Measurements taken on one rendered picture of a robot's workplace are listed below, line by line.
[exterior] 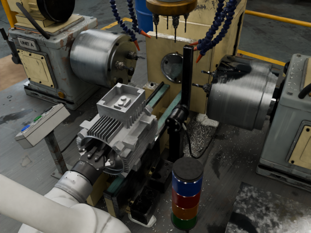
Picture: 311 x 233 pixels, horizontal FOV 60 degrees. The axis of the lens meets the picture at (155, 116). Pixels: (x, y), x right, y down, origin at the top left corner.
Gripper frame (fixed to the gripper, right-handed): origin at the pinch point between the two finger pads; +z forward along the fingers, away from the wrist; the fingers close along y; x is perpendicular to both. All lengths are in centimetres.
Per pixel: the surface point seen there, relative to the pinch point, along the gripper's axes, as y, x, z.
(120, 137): -4.9, -3.8, -6.0
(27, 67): 66, 8, 20
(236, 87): -29.7, -3.5, 26.7
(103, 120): 1.7, -6.3, -3.8
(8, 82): 200, 101, 71
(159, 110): 2.9, 24.5, 30.7
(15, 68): 217, 104, 94
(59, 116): 19.9, -1.5, -4.9
